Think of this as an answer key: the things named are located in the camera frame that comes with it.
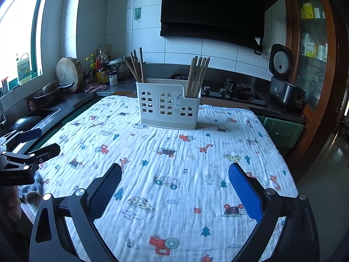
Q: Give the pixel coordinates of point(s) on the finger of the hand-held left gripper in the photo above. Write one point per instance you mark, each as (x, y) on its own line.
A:
(45, 152)
(28, 134)

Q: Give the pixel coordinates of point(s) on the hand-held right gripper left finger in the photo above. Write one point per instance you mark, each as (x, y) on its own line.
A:
(106, 191)

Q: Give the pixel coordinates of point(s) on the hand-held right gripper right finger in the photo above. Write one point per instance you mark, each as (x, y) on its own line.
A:
(245, 193)

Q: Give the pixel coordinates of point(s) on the white plastic utensil holder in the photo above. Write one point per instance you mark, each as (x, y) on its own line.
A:
(163, 106)

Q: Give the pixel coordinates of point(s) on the bundle of wooden chopsticks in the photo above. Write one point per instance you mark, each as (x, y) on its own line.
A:
(196, 76)
(135, 65)

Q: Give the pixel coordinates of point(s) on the person's left hand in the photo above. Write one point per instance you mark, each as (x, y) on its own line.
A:
(9, 199)

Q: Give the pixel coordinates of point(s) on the black pan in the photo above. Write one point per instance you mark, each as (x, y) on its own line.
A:
(26, 122)

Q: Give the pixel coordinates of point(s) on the grey rag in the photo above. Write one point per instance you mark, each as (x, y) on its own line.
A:
(31, 187)

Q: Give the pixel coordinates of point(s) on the steel sink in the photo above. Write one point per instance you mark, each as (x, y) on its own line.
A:
(41, 113)

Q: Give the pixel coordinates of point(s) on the detergent jug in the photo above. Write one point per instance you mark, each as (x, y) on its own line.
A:
(24, 69)

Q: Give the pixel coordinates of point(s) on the printed white table cloth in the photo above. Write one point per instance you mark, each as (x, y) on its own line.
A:
(169, 163)

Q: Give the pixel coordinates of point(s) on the round wooden cutting board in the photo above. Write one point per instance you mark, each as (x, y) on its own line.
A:
(68, 73)

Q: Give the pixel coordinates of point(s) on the green base cabinet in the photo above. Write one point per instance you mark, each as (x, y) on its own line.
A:
(283, 131)

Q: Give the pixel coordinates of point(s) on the pink cloth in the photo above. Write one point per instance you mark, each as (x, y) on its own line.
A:
(95, 88)

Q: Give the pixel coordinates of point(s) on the yellow-capped bottle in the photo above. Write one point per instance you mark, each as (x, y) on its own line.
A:
(87, 72)

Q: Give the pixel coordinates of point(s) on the green-capped bottle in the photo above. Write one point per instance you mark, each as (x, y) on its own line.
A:
(93, 68)

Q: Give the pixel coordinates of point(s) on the cooking oil bottle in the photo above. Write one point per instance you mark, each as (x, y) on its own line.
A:
(102, 69)

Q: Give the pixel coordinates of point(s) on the small white jar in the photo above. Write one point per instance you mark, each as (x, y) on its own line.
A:
(113, 79)

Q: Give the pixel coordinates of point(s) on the black gas stove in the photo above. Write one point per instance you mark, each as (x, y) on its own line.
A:
(234, 90)

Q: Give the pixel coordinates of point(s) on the window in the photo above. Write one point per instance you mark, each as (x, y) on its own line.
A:
(19, 24)

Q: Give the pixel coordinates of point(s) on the metal pressure cooker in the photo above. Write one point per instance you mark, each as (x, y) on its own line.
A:
(120, 68)

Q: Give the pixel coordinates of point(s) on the black rice cooker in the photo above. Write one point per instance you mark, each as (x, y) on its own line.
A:
(283, 82)

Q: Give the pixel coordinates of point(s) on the wooden glass-door cabinet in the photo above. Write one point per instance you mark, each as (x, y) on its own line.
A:
(313, 60)

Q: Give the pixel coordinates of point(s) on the black range hood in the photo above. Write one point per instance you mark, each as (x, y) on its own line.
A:
(215, 13)

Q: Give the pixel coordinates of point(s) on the wall socket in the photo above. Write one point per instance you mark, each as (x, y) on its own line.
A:
(266, 52)

